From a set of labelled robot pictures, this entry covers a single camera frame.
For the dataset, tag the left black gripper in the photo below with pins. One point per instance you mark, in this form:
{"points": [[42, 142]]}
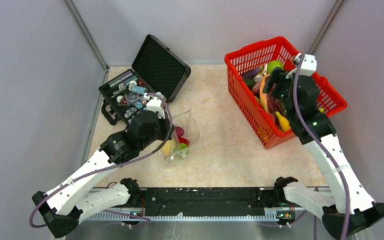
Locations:
{"points": [[166, 124]]}

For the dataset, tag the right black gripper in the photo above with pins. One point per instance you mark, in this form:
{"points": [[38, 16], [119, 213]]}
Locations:
{"points": [[278, 76]]}

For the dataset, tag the yellow lemon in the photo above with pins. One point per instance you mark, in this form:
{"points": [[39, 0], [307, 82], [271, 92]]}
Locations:
{"points": [[169, 147]]}

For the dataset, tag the purple sweet potato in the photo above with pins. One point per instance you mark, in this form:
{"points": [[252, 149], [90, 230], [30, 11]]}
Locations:
{"points": [[179, 131]]}

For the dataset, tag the green starfruit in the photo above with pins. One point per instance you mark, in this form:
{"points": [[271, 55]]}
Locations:
{"points": [[182, 149]]}

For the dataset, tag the clear zip top bag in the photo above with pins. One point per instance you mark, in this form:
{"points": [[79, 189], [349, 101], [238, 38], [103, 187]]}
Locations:
{"points": [[185, 136]]}

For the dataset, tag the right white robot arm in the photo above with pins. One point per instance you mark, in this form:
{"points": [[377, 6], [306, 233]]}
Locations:
{"points": [[350, 209]]}

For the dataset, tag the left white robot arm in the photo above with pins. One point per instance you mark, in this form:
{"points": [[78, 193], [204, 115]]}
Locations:
{"points": [[64, 207]]}

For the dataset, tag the green apple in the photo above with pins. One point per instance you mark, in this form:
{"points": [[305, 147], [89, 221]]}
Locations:
{"points": [[273, 65]]}

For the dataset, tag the dark green avocado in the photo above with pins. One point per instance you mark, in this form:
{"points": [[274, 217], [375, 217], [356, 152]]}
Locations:
{"points": [[249, 82]]}

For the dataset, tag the black open case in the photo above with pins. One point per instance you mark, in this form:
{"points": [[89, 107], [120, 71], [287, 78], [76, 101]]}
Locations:
{"points": [[155, 69]]}

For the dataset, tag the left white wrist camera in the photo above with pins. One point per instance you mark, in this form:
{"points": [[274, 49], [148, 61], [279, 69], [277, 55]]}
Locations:
{"points": [[154, 103]]}

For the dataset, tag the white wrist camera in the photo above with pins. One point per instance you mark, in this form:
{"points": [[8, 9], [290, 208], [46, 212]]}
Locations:
{"points": [[154, 103], [305, 63]]}

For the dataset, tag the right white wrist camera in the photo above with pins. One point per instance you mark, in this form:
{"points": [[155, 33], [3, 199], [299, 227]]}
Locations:
{"points": [[305, 63]]}

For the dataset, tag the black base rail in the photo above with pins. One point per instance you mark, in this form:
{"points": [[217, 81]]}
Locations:
{"points": [[206, 201]]}

